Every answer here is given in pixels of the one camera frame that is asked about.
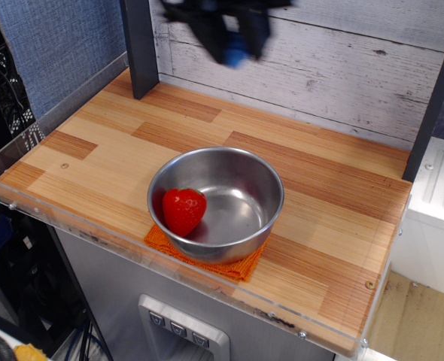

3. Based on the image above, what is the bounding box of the orange cloth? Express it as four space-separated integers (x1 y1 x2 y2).
144 225 267 281

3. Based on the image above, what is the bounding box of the dark shelf post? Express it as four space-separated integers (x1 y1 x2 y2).
120 0 160 99
402 60 444 182

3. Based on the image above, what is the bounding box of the blue handled metal fork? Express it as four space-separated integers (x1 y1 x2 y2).
222 31 251 68

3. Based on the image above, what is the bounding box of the stainless steel bowl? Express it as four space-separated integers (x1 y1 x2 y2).
147 147 284 264

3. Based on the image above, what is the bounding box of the dark left shelf post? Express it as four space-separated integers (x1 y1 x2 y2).
120 0 160 99

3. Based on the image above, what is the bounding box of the dark right shelf post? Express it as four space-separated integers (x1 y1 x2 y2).
402 60 444 182

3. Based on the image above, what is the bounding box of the white ribbed appliance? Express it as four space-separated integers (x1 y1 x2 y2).
391 138 444 293

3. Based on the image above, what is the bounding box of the red toy strawberry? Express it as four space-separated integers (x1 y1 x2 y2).
162 188 207 237

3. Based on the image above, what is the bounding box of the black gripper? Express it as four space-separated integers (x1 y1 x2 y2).
160 0 293 64

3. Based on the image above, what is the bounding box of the black crate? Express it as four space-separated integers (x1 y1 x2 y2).
0 30 35 149

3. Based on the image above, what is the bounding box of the silver dispenser button panel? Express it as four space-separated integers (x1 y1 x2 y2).
138 294 231 360

